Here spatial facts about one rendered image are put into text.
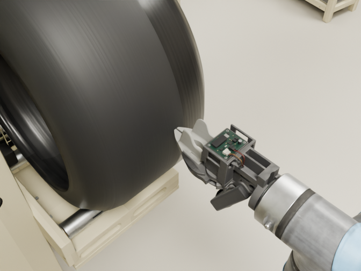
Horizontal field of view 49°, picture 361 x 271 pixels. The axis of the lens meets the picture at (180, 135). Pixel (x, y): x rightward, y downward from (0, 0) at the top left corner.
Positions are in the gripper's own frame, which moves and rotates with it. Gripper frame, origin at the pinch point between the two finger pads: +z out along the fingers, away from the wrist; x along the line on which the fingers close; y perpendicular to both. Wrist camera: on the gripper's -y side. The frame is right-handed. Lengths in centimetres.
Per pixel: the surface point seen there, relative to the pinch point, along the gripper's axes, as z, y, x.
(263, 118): 51, -121, -122
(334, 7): 81, -109, -246
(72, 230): 15.0, -29.2, 20.6
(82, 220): 15.3, -28.9, 17.3
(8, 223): 22.4, -22.9, 30.8
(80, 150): 5.6, 5.3, 17.3
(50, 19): 14.7, 23.2, 12.3
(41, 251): 22, -40, 28
